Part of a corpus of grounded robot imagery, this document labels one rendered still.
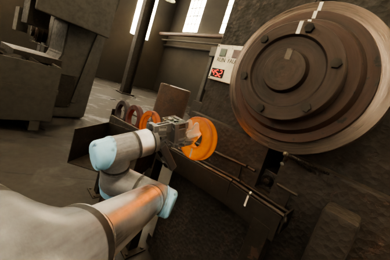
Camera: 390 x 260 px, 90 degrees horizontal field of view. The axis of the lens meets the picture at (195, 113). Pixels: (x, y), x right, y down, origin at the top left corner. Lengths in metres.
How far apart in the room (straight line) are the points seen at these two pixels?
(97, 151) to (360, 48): 0.68
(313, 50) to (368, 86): 0.15
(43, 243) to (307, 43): 0.64
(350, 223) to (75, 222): 0.60
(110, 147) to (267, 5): 0.87
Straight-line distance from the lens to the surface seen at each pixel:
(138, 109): 1.31
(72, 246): 0.23
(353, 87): 0.62
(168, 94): 3.42
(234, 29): 1.08
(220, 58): 1.04
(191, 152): 0.71
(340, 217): 0.67
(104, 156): 0.50
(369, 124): 0.64
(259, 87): 0.65
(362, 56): 0.65
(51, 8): 2.84
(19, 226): 0.22
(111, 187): 0.59
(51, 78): 2.68
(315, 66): 0.61
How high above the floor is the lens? 1.00
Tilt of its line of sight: 8 degrees down
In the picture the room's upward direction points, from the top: 18 degrees clockwise
